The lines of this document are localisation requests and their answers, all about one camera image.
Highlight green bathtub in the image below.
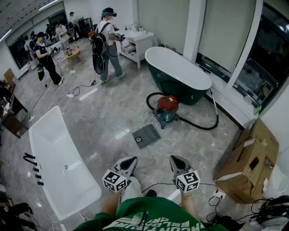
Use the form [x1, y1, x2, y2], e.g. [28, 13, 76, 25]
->
[144, 46, 213, 106]

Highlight round wooden table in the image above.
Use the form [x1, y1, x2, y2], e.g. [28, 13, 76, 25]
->
[64, 46, 84, 66]

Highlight white vanity cabinet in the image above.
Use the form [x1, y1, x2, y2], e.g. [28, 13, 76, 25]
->
[114, 28, 155, 69]

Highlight person's left forearm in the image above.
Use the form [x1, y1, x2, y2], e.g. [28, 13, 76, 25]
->
[101, 190, 124, 220]

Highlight flat cardboard box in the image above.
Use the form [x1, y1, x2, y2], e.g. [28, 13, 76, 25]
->
[3, 67, 17, 91]

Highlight white ceramic toilet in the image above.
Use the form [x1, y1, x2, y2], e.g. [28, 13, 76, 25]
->
[262, 153, 289, 200]

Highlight black bathtub faucet set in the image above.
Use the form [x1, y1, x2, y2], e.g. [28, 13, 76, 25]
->
[23, 152, 45, 187]

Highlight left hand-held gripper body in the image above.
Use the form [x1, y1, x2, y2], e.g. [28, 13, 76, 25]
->
[102, 163, 132, 193]

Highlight white vacuum power cable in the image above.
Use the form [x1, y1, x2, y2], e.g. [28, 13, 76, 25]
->
[143, 110, 158, 124]

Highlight person's green shirt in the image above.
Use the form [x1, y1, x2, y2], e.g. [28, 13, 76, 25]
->
[72, 196, 229, 231]

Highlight black cabinet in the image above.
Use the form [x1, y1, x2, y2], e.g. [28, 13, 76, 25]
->
[78, 17, 94, 39]

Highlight white roller blind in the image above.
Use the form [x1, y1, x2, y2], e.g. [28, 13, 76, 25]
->
[138, 0, 191, 49]
[197, 0, 257, 74]

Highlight red vacuum cleaner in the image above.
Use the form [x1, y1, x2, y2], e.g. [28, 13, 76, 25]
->
[153, 95, 181, 130]

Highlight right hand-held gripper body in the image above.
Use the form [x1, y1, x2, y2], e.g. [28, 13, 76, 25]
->
[173, 168, 201, 194]

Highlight large cardboard box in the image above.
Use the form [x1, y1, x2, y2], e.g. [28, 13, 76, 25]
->
[213, 137, 275, 204]

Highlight black vacuum hose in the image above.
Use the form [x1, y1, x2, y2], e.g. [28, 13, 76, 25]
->
[146, 87, 219, 131]

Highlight black table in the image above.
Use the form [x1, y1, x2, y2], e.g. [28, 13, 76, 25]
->
[0, 85, 30, 139]

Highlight ceiling strip light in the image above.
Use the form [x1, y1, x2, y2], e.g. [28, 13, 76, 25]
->
[37, 0, 60, 11]
[0, 28, 13, 43]

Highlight person's right forearm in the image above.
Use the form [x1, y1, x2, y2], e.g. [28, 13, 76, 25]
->
[180, 191, 201, 223]

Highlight white bathtub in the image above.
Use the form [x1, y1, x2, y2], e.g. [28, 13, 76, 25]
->
[28, 105, 103, 221]

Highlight person's beige trousers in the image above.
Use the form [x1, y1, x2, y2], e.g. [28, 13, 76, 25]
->
[121, 176, 143, 203]

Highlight dark glass window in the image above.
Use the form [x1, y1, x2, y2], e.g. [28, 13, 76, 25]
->
[232, 2, 289, 113]

